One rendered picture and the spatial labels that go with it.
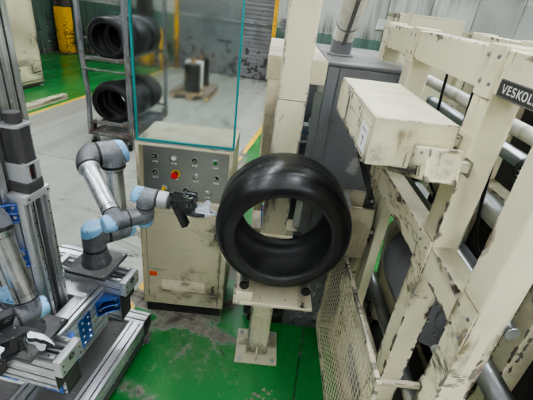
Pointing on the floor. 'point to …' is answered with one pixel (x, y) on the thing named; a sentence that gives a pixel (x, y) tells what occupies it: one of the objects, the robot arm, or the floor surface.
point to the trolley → (108, 111)
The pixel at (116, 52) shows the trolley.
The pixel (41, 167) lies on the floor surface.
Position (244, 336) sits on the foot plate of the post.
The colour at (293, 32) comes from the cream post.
